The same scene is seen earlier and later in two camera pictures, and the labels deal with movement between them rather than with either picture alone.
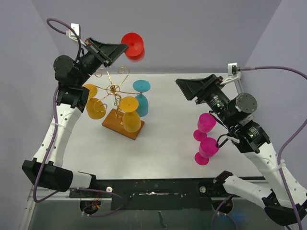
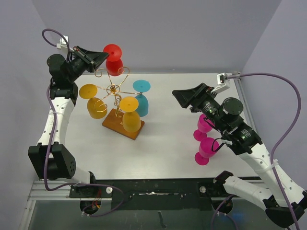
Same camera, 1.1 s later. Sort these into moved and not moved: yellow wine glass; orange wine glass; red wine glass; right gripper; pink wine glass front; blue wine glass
Moved: right gripper; red wine glass
Not moved: orange wine glass; blue wine glass; yellow wine glass; pink wine glass front
